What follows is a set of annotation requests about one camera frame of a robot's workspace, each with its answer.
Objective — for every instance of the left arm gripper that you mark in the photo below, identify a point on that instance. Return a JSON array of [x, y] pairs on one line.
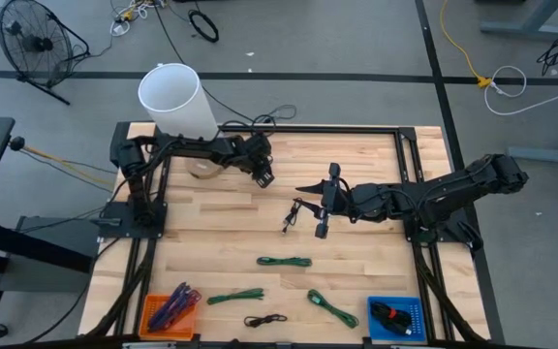
[[259, 155]]

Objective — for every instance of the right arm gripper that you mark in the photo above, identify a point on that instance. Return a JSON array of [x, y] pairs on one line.
[[332, 199]]

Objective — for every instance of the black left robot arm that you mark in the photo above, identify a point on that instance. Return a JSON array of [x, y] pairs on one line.
[[196, 148]]

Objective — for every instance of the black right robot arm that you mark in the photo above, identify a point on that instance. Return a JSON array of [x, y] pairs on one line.
[[453, 191]]

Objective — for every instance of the white shade table lamp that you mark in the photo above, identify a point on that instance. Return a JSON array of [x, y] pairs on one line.
[[172, 92]]

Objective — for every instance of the blue plastic bin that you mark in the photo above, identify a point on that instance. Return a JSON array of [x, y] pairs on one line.
[[417, 315]]

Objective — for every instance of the orange plastic bin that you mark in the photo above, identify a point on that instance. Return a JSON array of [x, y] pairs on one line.
[[172, 332]]

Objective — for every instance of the grey metal desk base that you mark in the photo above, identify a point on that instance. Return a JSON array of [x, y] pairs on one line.
[[61, 232]]

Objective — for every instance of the grey desk foot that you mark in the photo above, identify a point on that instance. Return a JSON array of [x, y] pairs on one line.
[[526, 26], [550, 156]]

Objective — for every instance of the yellow stick with black knob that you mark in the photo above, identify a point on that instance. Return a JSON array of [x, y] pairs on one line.
[[16, 143]]

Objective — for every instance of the black floor fan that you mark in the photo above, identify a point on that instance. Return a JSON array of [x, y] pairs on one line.
[[37, 43]]

